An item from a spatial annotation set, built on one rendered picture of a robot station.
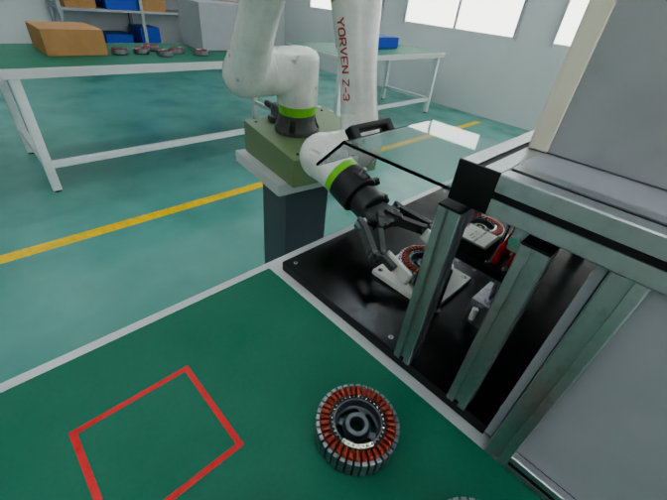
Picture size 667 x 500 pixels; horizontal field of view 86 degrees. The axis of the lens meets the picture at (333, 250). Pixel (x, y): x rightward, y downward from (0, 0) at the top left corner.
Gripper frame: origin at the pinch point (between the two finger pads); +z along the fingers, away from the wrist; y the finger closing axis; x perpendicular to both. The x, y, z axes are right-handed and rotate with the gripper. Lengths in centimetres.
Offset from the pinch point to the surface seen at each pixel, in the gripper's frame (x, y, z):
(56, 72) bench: 91, -12, -228
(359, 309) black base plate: 4.3, -17.1, -0.6
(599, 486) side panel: -13.6, -20.5, 34.4
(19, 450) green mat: 10, -67, -11
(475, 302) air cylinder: -5.5, -3.7, 11.8
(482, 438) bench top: -2.8, -20.3, 25.9
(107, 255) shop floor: 130, -30, -123
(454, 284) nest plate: 0.5, 2.5, 6.7
